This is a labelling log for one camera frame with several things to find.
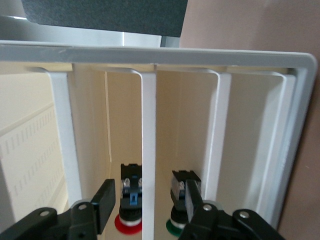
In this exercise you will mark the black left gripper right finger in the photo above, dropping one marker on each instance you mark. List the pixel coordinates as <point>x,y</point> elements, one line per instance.
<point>212,225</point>

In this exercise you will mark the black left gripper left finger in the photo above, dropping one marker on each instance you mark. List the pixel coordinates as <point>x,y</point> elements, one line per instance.
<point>82,220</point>

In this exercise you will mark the red push button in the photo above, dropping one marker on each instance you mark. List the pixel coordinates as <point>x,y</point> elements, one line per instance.
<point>128,225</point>

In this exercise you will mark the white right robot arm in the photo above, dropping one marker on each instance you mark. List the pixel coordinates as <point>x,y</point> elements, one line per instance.
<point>75,37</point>

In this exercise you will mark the green push button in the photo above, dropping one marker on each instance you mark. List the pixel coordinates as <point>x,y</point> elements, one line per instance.
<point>178,190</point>

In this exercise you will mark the white drawer cabinet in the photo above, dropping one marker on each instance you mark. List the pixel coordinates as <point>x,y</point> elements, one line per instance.
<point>175,53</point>

